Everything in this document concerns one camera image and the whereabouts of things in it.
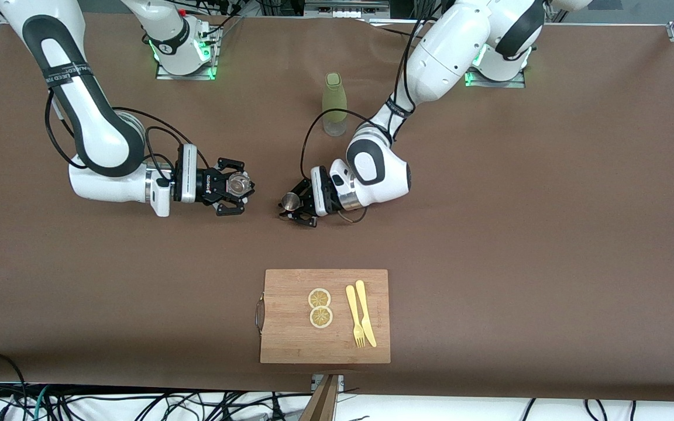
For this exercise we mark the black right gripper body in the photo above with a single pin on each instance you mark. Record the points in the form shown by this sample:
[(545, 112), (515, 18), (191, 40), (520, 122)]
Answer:
[(206, 185)]

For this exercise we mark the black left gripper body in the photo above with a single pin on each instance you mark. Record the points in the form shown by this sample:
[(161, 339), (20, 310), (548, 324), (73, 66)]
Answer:
[(308, 203)]

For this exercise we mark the steel jigger measuring cup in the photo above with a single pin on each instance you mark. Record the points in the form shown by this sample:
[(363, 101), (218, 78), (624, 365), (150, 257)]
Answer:
[(290, 203)]

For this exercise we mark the clear glass beaker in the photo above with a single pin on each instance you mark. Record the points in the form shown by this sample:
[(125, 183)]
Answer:
[(239, 185)]

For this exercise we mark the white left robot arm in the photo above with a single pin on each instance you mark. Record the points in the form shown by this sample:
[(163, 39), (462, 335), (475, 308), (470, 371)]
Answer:
[(460, 47)]

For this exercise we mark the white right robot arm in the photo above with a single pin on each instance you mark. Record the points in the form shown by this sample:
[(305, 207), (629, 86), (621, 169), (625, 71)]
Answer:
[(97, 140)]

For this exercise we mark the lemon slice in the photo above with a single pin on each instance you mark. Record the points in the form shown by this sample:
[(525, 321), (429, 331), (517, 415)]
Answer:
[(319, 298), (321, 317)]

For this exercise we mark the yellow plastic fork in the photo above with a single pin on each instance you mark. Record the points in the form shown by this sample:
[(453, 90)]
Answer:
[(351, 301)]

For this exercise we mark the green sleeved glass bottle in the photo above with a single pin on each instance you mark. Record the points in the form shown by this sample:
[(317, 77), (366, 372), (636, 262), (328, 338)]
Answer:
[(334, 96)]

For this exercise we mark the yellow plastic knife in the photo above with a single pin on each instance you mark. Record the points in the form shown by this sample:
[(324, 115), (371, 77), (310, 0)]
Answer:
[(366, 318)]

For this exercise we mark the wooden cutting board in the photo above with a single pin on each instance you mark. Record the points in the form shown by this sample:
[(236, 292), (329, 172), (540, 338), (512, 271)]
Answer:
[(290, 339)]

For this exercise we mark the white power strip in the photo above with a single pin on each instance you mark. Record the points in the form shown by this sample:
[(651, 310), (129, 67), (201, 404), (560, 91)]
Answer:
[(343, 11)]

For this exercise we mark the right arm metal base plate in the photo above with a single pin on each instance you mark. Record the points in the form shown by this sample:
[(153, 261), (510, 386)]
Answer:
[(188, 76)]

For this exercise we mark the metal bracket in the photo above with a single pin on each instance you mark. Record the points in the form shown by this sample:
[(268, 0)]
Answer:
[(340, 381)]

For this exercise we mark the wooden post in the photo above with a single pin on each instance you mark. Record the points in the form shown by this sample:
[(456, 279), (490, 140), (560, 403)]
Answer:
[(322, 403)]

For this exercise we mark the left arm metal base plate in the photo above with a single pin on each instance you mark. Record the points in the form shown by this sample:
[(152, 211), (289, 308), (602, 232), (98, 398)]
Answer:
[(495, 85)]

